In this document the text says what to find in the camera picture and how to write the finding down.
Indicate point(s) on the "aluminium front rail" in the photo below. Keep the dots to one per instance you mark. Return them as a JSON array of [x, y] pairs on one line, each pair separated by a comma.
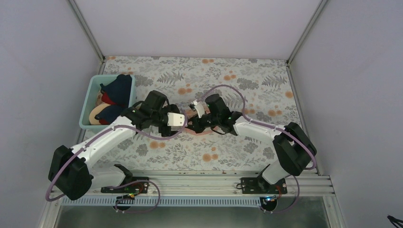
[[223, 183]]

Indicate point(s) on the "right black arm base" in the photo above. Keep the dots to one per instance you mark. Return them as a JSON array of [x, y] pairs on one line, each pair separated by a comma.
[[271, 192]]

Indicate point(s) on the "navy beige bra lower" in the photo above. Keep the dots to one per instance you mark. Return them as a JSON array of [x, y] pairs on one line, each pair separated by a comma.
[[105, 114]]

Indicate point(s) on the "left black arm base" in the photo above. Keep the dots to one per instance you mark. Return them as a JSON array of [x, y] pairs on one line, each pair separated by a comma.
[[131, 191]]

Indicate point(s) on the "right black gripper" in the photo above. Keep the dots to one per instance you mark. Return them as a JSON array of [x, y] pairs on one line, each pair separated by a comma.
[[197, 127]]

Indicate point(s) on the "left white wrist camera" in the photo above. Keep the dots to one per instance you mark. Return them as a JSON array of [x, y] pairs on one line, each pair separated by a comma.
[[175, 119]]

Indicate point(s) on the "peach floral mesh laundry bag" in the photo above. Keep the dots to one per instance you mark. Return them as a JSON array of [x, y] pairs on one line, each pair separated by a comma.
[[199, 126]]

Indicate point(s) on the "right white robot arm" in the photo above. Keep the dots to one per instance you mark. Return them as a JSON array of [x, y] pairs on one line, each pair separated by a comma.
[[293, 148]]

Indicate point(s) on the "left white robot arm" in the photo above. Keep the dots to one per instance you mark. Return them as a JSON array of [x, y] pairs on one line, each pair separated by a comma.
[[71, 172]]

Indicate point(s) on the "floral patterned table mat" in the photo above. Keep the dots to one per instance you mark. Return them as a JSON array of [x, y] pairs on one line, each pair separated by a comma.
[[260, 87]]

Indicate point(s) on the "light blue plastic bin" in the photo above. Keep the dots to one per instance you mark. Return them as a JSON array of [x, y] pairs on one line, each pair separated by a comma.
[[93, 99]]

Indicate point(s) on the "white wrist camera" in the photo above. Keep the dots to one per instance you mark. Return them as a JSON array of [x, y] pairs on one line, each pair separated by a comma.
[[198, 108], [175, 119]]

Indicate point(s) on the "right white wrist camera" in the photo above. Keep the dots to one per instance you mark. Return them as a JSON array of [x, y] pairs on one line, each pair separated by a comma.
[[198, 108]]

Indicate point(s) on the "navy red bra upper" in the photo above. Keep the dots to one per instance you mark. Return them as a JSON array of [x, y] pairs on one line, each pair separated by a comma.
[[117, 92]]

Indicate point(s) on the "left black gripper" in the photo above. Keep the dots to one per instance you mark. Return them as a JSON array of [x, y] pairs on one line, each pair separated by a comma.
[[166, 131]]

